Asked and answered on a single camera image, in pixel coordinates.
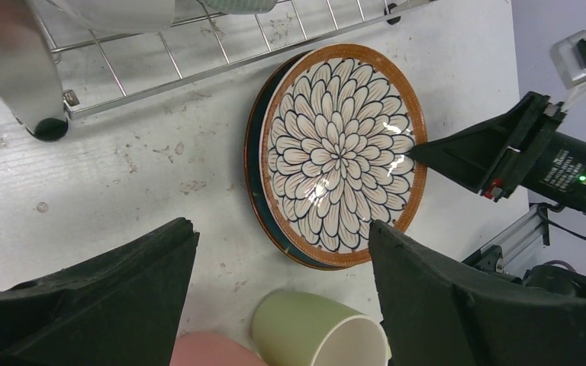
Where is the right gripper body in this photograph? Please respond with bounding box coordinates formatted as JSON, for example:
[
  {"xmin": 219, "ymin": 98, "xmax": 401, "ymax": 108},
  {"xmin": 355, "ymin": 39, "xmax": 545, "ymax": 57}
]
[{"xmin": 480, "ymin": 91, "xmax": 566, "ymax": 201}]

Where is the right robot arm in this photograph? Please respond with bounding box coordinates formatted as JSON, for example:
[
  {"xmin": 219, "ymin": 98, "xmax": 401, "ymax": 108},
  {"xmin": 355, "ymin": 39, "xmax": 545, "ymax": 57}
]
[{"xmin": 408, "ymin": 91, "xmax": 586, "ymax": 246}]

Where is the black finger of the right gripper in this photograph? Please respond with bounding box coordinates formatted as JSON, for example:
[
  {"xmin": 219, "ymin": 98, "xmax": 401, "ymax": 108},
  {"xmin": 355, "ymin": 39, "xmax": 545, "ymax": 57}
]
[{"xmin": 407, "ymin": 101, "xmax": 526, "ymax": 193}]

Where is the dark bottom plate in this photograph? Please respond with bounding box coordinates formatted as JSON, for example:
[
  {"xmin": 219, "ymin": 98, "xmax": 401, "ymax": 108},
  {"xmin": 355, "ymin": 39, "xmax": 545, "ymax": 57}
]
[{"xmin": 243, "ymin": 52, "xmax": 342, "ymax": 271}]

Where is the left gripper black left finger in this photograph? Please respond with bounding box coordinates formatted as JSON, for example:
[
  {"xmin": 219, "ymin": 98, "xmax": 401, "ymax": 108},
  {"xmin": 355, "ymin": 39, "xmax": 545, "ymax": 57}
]
[{"xmin": 0, "ymin": 217, "xmax": 199, "ymax": 365}]

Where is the green handled cream mug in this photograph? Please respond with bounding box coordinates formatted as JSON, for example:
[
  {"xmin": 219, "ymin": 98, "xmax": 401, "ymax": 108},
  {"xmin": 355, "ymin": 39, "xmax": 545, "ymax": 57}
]
[{"xmin": 250, "ymin": 291, "xmax": 391, "ymax": 365}]

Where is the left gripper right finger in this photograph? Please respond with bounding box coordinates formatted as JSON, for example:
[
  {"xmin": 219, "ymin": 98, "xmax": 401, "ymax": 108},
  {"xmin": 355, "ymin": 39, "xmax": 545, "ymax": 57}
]
[{"xmin": 369, "ymin": 220, "xmax": 586, "ymax": 365}]

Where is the pink handled cream mug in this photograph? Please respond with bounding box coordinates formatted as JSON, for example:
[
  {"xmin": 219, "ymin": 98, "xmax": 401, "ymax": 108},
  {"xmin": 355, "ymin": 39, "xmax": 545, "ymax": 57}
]
[{"xmin": 169, "ymin": 332, "xmax": 266, "ymax": 366}]

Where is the stainless steel dish rack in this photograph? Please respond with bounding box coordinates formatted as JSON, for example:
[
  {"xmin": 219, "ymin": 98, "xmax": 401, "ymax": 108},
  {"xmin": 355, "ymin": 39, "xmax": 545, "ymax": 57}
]
[{"xmin": 0, "ymin": 1, "xmax": 424, "ymax": 142}]

